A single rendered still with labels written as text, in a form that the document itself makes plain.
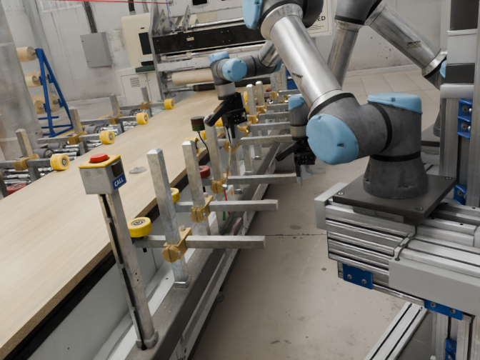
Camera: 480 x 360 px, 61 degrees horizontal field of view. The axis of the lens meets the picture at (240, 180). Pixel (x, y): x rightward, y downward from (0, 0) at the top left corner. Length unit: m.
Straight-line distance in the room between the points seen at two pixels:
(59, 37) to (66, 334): 11.33
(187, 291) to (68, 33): 11.09
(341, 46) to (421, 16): 8.86
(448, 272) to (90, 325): 0.96
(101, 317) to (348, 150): 0.89
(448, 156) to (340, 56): 0.47
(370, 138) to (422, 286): 0.33
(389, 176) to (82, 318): 0.91
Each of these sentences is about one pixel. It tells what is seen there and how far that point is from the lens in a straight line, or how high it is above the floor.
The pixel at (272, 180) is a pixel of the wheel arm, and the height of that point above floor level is 0.85.
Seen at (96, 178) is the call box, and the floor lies 1.19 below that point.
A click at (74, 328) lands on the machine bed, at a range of 1.28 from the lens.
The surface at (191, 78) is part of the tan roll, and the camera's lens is 4.13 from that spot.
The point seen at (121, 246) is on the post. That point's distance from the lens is 1.04.
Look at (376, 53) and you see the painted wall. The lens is 10.17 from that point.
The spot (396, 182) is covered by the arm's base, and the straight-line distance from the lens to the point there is 1.01.
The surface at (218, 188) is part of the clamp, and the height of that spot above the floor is 0.84.
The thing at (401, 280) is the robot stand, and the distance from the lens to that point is 0.97.
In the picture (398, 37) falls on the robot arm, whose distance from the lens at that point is 1.55.
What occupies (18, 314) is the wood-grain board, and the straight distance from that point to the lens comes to 1.14.
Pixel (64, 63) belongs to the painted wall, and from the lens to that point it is 12.35.
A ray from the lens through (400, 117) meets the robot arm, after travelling 0.97.
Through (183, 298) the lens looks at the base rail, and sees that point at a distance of 1.33.
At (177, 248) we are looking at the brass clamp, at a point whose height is 0.85.
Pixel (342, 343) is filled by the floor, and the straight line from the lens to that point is 2.14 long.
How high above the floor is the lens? 1.46
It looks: 21 degrees down
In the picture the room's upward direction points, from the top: 8 degrees counter-clockwise
